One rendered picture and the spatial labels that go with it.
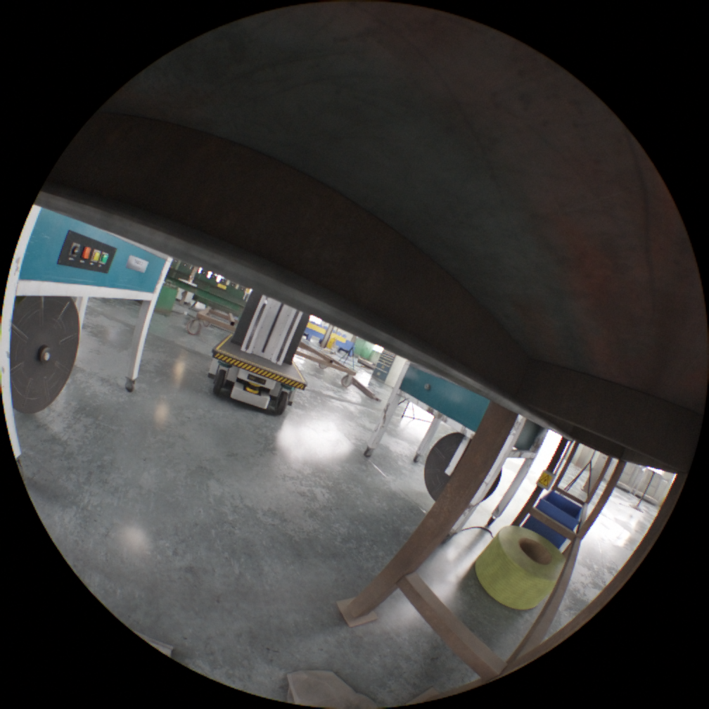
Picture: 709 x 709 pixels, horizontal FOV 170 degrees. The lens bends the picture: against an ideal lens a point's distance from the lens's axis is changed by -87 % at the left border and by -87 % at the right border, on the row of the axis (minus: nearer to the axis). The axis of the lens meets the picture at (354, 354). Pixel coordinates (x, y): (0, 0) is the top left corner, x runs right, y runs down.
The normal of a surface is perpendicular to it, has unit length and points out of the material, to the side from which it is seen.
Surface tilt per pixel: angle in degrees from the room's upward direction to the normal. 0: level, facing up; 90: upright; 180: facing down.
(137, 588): 0
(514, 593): 90
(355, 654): 0
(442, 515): 90
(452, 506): 90
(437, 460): 90
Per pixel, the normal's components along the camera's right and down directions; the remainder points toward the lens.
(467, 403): -0.83, -0.34
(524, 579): -0.71, -0.29
